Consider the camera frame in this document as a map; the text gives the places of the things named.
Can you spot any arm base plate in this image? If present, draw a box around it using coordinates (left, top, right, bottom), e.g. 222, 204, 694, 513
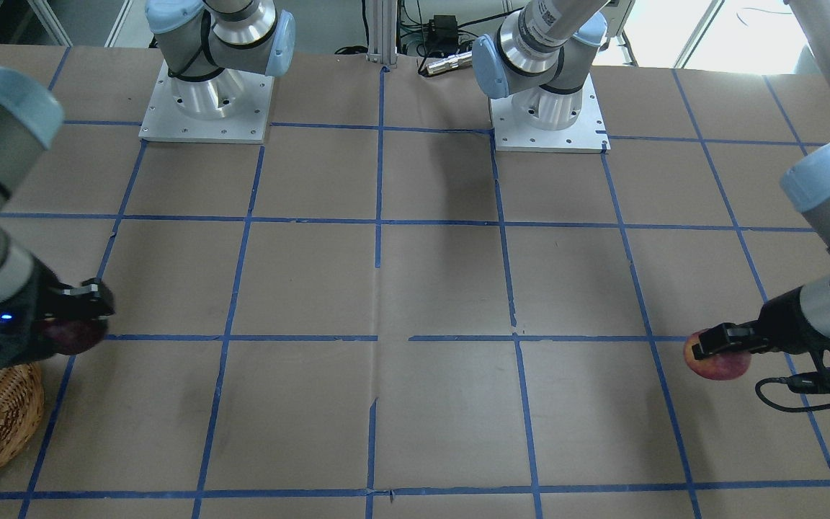
488, 75, 612, 154
138, 63, 275, 145

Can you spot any dark red apple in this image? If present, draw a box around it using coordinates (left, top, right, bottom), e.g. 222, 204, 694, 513
37, 319, 108, 357

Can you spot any silver flashlight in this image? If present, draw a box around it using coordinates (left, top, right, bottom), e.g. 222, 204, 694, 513
418, 50, 473, 78

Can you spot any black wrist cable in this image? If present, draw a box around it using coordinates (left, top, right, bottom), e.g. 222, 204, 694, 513
755, 352, 830, 413

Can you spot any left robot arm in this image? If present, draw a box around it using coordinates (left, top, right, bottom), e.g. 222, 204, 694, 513
472, 1, 830, 395

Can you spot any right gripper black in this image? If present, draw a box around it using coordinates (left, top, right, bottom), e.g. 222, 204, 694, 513
0, 260, 115, 369

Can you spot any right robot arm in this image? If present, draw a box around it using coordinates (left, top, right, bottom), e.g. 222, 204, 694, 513
0, 1, 295, 369

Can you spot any black box with cables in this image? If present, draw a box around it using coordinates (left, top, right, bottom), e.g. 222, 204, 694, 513
425, 14, 459, 53

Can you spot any red yellow apple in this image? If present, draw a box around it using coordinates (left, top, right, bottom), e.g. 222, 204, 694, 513
683, 332, 752, 381

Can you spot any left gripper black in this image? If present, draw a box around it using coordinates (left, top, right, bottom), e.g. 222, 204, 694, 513
690, 287, 830, 399

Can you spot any aluminium profile post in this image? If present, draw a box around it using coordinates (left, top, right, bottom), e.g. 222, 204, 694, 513
362, 1, 399, 69

